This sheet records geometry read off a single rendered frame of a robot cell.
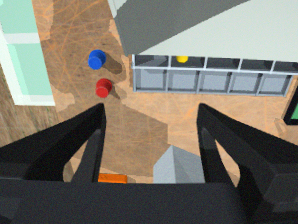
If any yellow ball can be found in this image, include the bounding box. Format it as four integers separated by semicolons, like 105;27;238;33
176;56;188;63

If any grey bank of square funnels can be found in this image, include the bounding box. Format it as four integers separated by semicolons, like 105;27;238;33
108;0;298;97

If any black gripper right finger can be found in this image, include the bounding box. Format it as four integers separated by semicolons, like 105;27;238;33
196;103;298;224

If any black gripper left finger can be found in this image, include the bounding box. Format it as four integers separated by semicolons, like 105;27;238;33
0;103;107;182

